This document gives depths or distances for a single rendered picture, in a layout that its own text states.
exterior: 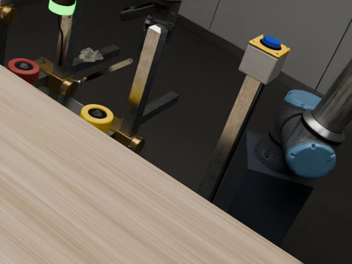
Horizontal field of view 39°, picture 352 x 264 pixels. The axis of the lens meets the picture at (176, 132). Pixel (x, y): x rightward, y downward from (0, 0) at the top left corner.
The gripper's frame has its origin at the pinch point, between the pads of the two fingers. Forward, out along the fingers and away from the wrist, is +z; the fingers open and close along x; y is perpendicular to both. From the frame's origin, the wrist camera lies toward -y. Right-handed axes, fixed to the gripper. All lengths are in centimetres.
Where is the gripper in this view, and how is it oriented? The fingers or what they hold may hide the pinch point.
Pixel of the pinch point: (139, 57)
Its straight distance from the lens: 149.2
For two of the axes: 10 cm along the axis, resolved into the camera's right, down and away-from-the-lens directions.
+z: -2.7, 7.9, 5.5
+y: 9.5, 3.0, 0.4
